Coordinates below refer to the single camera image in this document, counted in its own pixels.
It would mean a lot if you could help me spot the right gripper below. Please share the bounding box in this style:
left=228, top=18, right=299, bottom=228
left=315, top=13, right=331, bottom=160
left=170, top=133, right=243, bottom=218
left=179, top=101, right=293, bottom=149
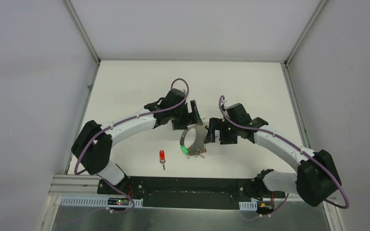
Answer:
left=204, top=117, right=239, bottom=145

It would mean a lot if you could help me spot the metal keyring plate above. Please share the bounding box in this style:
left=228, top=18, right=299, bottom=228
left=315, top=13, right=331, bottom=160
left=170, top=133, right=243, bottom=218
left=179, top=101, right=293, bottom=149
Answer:
left=179, top=125, right=207, bottom=154

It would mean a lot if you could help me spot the green tag key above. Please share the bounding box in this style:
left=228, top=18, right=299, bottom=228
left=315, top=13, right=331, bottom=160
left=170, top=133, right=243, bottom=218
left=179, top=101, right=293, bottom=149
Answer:
left=180, top=145, right=189, bottom=155

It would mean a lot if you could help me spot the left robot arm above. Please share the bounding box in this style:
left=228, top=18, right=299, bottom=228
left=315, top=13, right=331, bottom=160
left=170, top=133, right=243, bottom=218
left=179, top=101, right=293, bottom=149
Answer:
left=71, top=89, right=202, bottom=195

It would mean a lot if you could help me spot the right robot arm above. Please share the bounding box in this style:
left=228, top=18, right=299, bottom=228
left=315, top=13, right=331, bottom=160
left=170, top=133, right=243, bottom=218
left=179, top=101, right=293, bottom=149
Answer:
left=205, top=102, right=349, bottom=208

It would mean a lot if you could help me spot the red tag key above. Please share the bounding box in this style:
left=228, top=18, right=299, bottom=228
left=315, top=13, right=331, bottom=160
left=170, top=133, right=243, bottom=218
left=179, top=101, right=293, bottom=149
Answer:
left=159, top=150, right=166, bottom=170

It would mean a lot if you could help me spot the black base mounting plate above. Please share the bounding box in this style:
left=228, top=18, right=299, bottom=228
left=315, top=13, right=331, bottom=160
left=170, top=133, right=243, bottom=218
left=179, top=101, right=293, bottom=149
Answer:
left=97, top=176, right=287, bottom=210

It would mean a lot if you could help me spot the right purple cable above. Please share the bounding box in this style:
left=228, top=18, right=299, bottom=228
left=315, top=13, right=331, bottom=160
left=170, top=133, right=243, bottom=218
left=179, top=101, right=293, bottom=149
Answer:
left=218, top=95, right=350, bottom=210

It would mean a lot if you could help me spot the purple cable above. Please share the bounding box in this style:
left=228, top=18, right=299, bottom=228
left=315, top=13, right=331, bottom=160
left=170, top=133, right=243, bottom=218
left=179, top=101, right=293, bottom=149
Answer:
left=74, top=77, right=190, bottom=214
left=218, top=95, right=350, bottom=210

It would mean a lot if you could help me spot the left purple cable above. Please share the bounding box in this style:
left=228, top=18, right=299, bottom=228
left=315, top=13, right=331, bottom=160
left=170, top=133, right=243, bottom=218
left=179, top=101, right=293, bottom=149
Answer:
left=74, top=77, right=190, bottom=214

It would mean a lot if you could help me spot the aluminium front rail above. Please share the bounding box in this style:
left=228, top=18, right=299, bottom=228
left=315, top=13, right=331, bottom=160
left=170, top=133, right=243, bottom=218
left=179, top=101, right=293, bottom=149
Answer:
left=48, top=174, right=337, bottom=203

